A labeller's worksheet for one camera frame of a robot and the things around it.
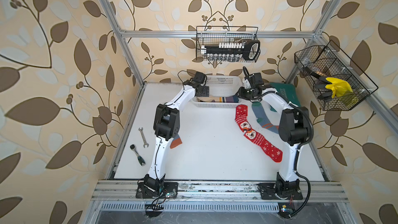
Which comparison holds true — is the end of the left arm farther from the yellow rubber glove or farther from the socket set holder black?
the yellow rubber glove

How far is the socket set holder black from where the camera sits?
823 mm

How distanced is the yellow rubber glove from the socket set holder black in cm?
37

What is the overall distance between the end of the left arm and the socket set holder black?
13 centimetres

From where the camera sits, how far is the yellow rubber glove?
0.67m
